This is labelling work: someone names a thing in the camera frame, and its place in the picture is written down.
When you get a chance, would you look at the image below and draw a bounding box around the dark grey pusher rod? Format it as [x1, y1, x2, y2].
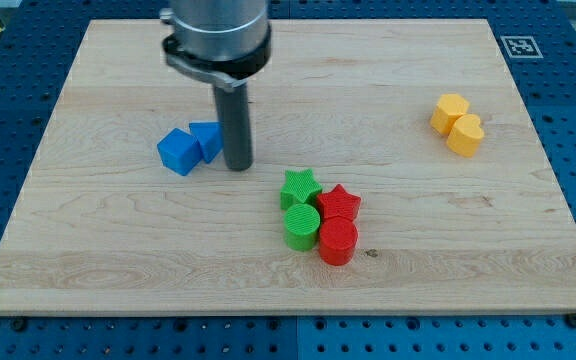
[213, 82, 253, 171]

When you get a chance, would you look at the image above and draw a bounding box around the blue cube block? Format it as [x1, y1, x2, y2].
[157, 128, 202, 176]

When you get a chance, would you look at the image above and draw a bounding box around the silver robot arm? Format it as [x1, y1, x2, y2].
[159, 0, 272, 171]

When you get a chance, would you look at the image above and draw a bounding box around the blue triangle block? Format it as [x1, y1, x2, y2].
[189, 122, 223, 163]

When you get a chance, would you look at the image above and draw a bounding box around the green star block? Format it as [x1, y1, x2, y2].
[280, 168, 323, 210]

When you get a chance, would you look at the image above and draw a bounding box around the green cylinder block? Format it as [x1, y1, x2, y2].
[284, 204, 321, 251]

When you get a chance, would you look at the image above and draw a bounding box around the red star block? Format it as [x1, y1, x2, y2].
[316, 184, 362, 221]

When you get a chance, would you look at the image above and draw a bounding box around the red cylinder block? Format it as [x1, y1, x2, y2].
[319, 217, 358, 266]

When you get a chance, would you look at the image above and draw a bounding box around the wooden board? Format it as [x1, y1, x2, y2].
[0, 19, 576, 317]

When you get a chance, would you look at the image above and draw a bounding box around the yellow pentagon block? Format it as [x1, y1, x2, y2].
[429, 93, 470, 135]

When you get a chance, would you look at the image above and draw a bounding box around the yellow heart block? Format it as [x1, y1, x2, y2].
[446, 114, 485, 157]

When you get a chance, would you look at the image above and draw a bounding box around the white fiducial marker tag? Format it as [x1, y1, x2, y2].
[500, 35, 543, 59]

